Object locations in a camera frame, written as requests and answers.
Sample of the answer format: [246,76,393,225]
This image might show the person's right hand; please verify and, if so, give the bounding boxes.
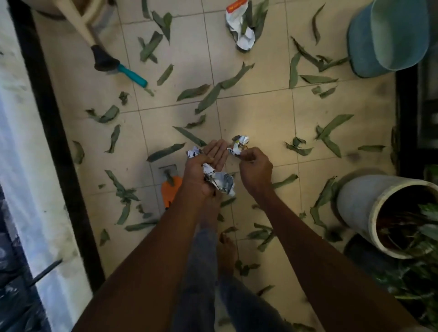
[239,147,274,199]

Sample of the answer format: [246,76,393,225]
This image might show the person's right forearm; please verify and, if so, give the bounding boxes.
[255,188,420,332]

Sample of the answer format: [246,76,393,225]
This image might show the white round plant pot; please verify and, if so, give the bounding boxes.
[337,174,438,259]

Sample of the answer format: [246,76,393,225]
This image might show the beige plastic watering can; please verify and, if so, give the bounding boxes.
[20,0,117,48]

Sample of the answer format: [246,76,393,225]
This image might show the person's left hand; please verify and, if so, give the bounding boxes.
[182,138,230,199]

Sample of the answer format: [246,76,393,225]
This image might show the grey glove packaging card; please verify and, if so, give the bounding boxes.
[158,164,179,185]

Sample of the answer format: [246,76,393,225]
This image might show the teal plastic bucket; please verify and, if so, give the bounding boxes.
[347,0,431,78]

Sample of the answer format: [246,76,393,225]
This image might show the person's right leg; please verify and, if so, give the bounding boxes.
[217,270,292,332]

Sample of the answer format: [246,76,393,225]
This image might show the green leaves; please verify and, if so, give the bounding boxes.
[70,0,387,332]

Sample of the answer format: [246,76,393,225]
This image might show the green leafy potted plant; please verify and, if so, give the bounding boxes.
[373,202,438,329]

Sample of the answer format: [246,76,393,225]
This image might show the narrow teal handled trowel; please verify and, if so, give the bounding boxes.
[90,44,149,88]

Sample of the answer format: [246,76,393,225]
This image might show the orange black work glove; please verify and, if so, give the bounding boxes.
[161,175,184,210]

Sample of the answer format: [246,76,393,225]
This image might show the person's left forearm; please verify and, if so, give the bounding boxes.
[72,190,213,332]

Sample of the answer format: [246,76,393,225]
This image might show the black metal railing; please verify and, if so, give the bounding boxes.
[0,184,64,332]

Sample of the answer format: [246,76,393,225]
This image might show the person's left foot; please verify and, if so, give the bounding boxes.
[200,195,223,233]

